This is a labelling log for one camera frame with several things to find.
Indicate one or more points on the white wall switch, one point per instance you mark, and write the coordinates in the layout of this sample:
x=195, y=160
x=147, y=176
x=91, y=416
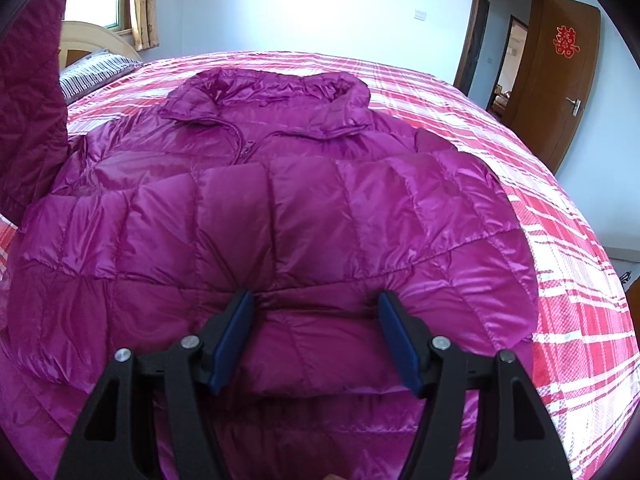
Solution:
x=420, y=14

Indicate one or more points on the beige wooden headboard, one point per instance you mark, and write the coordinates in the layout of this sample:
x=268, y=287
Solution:
x=90, y=35

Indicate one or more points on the purple down jacket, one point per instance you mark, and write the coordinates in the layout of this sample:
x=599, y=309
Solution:
x=250, y=210

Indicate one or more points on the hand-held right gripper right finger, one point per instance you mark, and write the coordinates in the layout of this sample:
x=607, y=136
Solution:
x=397, y=345

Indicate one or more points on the yellow curtain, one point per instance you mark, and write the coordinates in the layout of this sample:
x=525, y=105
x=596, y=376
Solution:
x=142, y=5

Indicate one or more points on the brown door frame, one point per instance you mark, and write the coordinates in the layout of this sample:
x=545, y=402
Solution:
x=469, y=35

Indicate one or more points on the red white plaid blanket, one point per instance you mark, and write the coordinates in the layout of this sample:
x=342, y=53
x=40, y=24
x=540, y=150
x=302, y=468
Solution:
x=575, y=260

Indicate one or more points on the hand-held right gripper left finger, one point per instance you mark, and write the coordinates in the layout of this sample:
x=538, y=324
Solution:
x=232, y=340

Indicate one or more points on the striped pillow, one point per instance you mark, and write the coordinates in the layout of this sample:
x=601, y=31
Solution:
x=95, y=72

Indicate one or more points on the brown wooden door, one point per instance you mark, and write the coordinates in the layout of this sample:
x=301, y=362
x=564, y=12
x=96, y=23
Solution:
x=550, y=100

